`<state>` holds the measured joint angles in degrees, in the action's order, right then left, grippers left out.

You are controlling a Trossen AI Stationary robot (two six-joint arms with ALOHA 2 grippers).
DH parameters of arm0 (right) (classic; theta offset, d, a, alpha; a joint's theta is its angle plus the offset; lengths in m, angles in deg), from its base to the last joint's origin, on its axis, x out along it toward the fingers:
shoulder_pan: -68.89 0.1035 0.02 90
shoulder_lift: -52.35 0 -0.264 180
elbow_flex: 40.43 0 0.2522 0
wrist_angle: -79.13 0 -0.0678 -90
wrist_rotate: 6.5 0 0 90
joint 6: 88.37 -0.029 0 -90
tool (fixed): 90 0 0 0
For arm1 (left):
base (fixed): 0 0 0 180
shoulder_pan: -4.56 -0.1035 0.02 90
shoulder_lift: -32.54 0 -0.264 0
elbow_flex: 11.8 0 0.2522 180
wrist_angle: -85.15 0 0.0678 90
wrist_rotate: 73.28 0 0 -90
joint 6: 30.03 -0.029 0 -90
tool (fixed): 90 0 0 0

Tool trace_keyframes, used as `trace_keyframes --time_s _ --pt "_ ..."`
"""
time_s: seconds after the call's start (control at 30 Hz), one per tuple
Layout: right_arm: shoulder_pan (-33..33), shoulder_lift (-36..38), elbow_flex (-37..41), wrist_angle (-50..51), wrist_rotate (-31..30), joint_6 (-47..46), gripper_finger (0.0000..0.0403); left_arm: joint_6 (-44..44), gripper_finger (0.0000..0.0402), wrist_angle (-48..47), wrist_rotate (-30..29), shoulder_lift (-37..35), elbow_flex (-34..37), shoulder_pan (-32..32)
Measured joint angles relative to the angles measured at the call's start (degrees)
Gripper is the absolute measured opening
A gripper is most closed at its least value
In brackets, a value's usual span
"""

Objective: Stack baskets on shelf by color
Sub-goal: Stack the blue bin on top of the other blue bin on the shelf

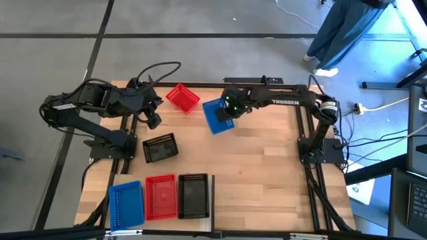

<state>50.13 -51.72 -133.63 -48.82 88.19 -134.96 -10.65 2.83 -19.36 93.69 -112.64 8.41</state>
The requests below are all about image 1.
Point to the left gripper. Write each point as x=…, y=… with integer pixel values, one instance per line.
x=143, y=98

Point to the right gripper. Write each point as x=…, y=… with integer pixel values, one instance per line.
x=237, y=100

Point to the blue plastic basket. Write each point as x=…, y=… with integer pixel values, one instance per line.
x=215, y=123
x=126, y=205

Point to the black plastic basket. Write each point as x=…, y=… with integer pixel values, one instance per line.
x=193, y=196
x=160, y=148

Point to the red plastic basket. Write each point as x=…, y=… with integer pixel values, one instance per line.
x=161, y=196
x=183, y=97

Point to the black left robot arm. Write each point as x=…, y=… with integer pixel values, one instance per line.
x=83, y=123

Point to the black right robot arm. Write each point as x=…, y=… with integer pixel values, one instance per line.
x=290, y=101

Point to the yellow power plug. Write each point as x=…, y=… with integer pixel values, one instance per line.
x=358, y=108

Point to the person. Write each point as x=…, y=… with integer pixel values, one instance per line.
x=343, y=33

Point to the white paper with logo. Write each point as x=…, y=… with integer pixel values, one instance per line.
x=358, y=191

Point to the black desk leg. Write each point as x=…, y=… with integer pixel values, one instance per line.
x=383, y=86

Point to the black desk beam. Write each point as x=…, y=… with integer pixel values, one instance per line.
x=377, y=171

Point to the grey computer case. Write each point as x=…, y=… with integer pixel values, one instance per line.
x=418, y=133

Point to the black laptop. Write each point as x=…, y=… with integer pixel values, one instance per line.
x=417, y=206

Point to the black bracket bar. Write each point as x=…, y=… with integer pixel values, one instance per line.
x=253, y=80

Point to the silver frame bracket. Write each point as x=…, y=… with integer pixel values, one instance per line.
x=123, y=232
x=308, y=236

